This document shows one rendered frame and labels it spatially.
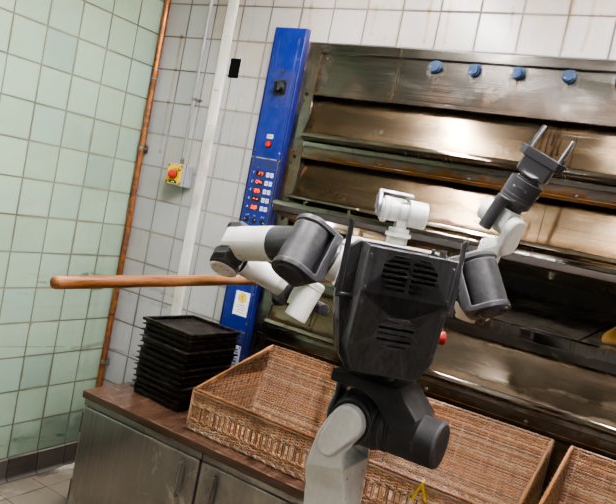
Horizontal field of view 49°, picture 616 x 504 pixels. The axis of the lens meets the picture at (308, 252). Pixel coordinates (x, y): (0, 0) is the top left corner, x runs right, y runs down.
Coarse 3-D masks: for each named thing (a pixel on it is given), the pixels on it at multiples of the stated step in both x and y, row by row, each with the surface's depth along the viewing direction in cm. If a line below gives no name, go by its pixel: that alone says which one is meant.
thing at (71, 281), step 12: (60, 276) 145; (72, 276) 148; (84, 276) 151; (96, 276) 154; (108, 276) 157; (120, 276) 160; (132, 276) 163; (144, 276) 167; (156, 276) 170; (168, 276) 174; (180, 276) 178; (192, 276) 182; (204, 276) 187; (216, 276) 191; (240, 276) 201; (60, 288) 145; (72, 288) 148; (84, 288) 151; (96, 288) 154
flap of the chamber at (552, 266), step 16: (272, 208) 267; (288, 208) 264; (336, 224) 255; (368, 224) 246; (384, 240) 257; (416, 240) 236; (432, 240) 233; (448, 240) 231; (512, 256) 219; (528, 272) 230; (544, 272) 221; (560, 272) 213; (576, 272) 209; (592, 272) 207; (592, 288) 223; (608, 288) 214
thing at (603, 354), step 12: (468, 324) 241; (492, 324) 236; (504, 324) 234; (516, 324) 237; (516, 336) 232; (528, 336) 230; (540, 336) 228; (552, 336) 226; (564, 348) 224; (576, 348) 222; (588, 348) 220; (600, 348) 219; (600, 360) 218; (612, 360) 216
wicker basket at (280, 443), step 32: (288, 352) 275; (224, 384) 255; (256, 384) 274; (288, 384) 271; (320, 384) 265; (192, 416) 242; (224, 416) 233; (256, 416) 226; (320, 416) 260; (256, 448) 225; (288, 448) 219
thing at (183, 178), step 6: (168, 168) 306; (174, 168) 304; (186, 168) 303; (192, 168) 306; (180, 174) 302; (186, 174) 304; (192, 174) 307; (168, 180) 306; (174, 180) 304; (180, 180) 302; (186, 180) 305; (180, 186) 302; (186, 186) 305
